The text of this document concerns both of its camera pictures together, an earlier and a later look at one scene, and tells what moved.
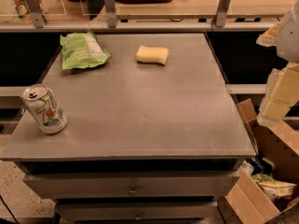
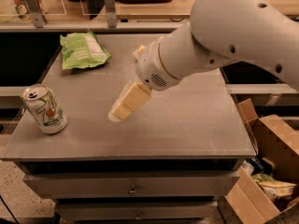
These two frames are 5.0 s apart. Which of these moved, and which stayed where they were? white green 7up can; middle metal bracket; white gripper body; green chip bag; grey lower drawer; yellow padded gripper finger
Moved: yellow padded gripper finger; white gripper body
Stayed: middle metal bracket; green chip bag; white green 7up can; grey lower drawer
